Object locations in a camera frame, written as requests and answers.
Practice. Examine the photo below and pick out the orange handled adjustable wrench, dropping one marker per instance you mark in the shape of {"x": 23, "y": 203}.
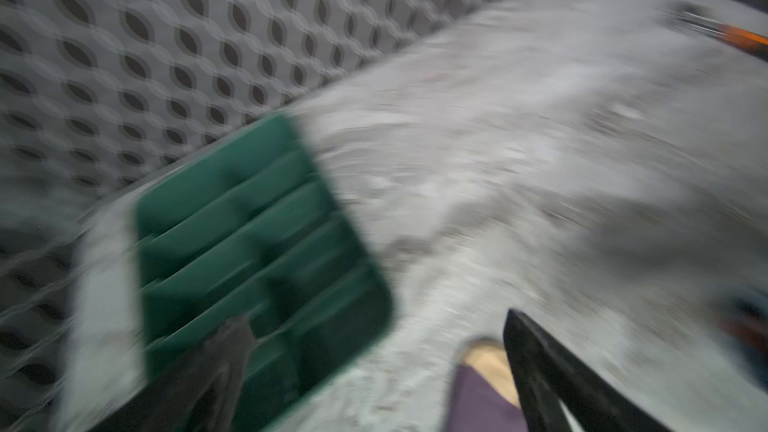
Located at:
{"x": 697, "y": 19}

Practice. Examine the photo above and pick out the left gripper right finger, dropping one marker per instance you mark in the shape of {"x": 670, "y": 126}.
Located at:
{"x": 551, "y": 381}

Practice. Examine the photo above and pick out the purple striped sock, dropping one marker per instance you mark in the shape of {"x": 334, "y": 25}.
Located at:
{"x": 483, "y": 395}

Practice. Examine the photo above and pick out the blue orange striped sock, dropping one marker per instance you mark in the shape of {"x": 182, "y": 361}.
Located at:
{"x": 744, "y": 319}

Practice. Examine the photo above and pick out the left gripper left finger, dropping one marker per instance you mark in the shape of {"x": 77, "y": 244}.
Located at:
{"x": 199, "y": 392}

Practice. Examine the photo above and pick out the green divided plastic tray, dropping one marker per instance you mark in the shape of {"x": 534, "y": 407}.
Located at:
{"x": 252, "y": 228}

